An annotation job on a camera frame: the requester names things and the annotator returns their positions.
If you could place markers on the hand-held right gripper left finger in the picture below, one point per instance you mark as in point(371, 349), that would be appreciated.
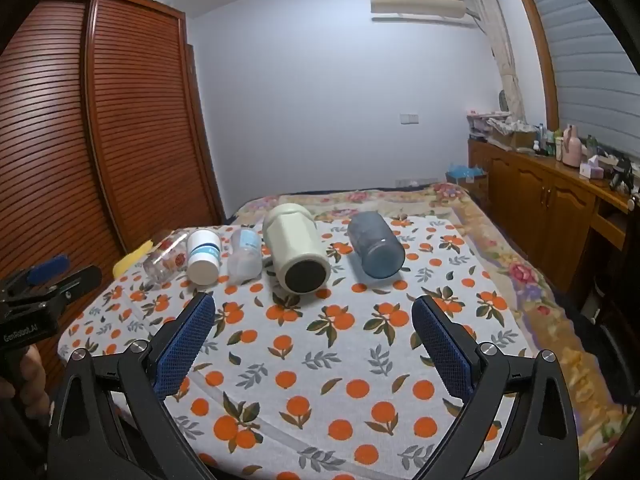
point(182, 350)

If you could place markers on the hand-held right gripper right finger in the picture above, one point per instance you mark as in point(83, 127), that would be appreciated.
point(442, 347)

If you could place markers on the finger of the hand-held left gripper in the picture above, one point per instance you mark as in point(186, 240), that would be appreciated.
point(47, 267)
point(75, 280)

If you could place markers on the white pill bottle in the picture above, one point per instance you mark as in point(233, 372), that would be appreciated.
point(202, 265)

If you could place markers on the clear cup orange print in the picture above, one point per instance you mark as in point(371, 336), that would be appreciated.
point(165, 262)

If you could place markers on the clear plastic bottle blue label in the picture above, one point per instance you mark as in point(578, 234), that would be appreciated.
point(245, 255)

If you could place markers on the blue translucent cup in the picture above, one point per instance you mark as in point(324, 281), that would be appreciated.
point(375, 245)

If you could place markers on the large cream cup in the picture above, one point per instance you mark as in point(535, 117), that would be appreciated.
point(295, 245)

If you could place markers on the person's left hand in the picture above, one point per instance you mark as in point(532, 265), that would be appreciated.
point(35, 380)

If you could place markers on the yellow cloth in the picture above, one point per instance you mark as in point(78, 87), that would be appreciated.
point(127, 262)

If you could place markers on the floral blanket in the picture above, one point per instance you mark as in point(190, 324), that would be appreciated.
point(500, 260)

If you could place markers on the orange fruit print tablecloth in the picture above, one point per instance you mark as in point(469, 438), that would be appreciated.
point(310, 360)

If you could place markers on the brown slatted wardrobe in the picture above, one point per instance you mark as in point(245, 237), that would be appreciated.
point(125, 135)

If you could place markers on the white power strip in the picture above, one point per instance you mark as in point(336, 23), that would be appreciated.
point(415, 180)

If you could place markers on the black chair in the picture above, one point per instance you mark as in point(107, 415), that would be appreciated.
point(615, 340)

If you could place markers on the blue plastic bag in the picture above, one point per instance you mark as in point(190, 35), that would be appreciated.
point(465, 172)

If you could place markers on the wooden sideboard cabinet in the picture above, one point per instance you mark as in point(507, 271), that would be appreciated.
point(540, 200)

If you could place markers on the cardboard box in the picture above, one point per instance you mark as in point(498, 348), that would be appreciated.
point(517, 139)

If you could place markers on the tissue box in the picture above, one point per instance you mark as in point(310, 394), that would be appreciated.
point(592, 169)

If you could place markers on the pink bottle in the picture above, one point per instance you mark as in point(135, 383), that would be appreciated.
point(571, 147)

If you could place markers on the black tool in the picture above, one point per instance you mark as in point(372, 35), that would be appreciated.
point(621, 175)

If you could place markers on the pale curtain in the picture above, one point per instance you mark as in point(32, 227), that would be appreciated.
point(500, 50)

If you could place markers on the window blinds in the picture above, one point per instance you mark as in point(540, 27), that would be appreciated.
point(575, 60)

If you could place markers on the white wall socket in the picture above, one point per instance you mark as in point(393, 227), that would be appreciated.
point(409, 119)

